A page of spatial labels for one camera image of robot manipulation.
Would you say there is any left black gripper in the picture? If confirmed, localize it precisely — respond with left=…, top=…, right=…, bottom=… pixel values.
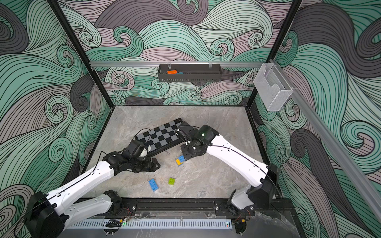
left=128, top=158, right=161, bottom=172

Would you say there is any light blue long brick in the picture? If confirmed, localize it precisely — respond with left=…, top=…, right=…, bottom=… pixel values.
left=178, top=156, right=185, bottom=163
left=148, top=178, right=159, bottom=192

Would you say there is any yellow square brick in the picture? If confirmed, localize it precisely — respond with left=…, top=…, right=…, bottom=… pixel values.
left=176, top=159, right=183, bottom=166

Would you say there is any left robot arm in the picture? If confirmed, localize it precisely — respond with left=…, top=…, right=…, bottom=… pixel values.
left=23, top=140, right=160, bottom=238

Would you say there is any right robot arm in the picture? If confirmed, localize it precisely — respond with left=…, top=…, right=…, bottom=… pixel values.
left=175, top=122, right=278, bottom=212

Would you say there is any black grey chessboard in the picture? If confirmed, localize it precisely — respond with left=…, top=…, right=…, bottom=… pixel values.
left=135, top=118, right=183, bottom=157

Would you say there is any lime green square brick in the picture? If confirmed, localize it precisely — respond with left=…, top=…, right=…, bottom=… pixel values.
left=168, top=178, right=176, bottom=185

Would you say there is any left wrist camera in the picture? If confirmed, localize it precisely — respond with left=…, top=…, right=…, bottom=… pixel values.
left=127, top=140, right=149, bottom=159

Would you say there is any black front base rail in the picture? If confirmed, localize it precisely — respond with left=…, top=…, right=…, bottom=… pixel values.
left=74, top=197, right=298, bottom=218

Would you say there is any black wall tray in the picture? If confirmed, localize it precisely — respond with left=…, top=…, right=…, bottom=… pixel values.
left=158, top=64, right=222, bottom=83

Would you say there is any white slotted cable duct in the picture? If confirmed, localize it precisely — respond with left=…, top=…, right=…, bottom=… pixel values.
left=70, top=218, right=233, bottom=230

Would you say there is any aluminium rail back wall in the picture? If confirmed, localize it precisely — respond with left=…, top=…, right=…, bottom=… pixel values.
left=89, top=60, right=263, bottom=68

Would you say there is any aluminium rail wall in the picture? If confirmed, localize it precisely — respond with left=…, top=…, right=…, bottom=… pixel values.
left=89, top=60, right=263, bottom=68
left=269, top=59, right=381, bottom=221

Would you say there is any clear plastic wall bin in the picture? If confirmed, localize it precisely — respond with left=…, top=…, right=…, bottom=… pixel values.
left=254, top=63, right=293, bottom=112

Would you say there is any aluminium rail right wall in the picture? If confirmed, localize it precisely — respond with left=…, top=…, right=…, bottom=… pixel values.
left=269, top=59, right=381, bottom=221

